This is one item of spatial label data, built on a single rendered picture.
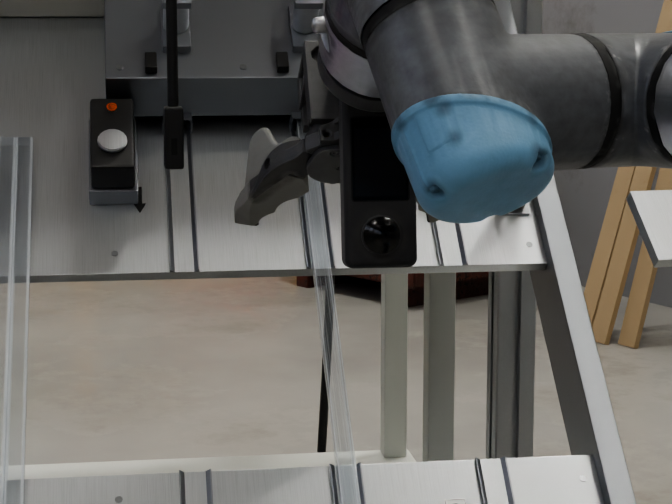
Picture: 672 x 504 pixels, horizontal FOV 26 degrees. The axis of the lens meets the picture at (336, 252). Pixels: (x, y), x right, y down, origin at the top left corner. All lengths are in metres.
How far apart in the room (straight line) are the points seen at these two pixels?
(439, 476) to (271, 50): 0.40
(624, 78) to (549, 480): 0.40
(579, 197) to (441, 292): 5.18
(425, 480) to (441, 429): 0.54
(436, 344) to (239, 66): 0.49
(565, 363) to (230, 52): 0.38
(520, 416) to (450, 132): 0.79
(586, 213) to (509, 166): 6.00
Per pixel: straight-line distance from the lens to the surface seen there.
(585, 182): 6.72
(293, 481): 1.07
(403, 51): 0.76
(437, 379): 1.61
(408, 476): 1.09
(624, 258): 5.57
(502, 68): 0.76
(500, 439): 1.50
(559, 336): 1.20
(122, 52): 1.25
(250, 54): 1.25
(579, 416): 1.15
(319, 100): 0.96
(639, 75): 0.80
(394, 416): 1.90
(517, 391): 1.49
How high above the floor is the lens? 1.17
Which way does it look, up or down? 9 degrees down
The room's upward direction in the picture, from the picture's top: straight up
